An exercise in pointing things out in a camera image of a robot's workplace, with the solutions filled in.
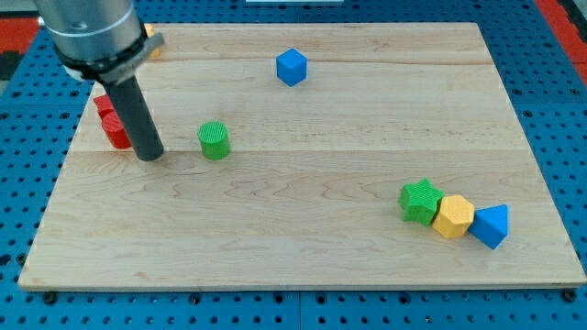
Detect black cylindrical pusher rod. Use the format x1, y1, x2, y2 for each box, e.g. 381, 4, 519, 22
104, 76, 164, 161

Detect green cylinder block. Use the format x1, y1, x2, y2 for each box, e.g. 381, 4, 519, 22
197, 121, 230, 160

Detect yellow block behind arm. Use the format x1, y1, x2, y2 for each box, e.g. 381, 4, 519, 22
144, 24, 162, 59

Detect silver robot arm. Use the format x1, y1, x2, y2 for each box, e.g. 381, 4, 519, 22
34, 0, 164, 161

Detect green star block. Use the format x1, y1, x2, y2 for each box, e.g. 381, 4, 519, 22
398, 178, 445, 226

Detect red cylinder block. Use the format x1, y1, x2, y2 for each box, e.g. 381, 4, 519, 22
101, 112, 132, 149

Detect red block behind rod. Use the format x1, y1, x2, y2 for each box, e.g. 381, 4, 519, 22
93, 94, 115, 119

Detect blue cube block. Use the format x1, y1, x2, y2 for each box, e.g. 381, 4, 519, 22
276, 48, 307, 87

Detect wooden board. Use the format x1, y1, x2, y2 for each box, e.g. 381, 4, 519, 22
19, 23, 586, 292

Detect yellow hexagon block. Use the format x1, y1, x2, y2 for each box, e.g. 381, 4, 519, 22
432, 195, 475, 238

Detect blue triangle block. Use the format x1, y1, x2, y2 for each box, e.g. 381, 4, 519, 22
468, 204, 509, 249

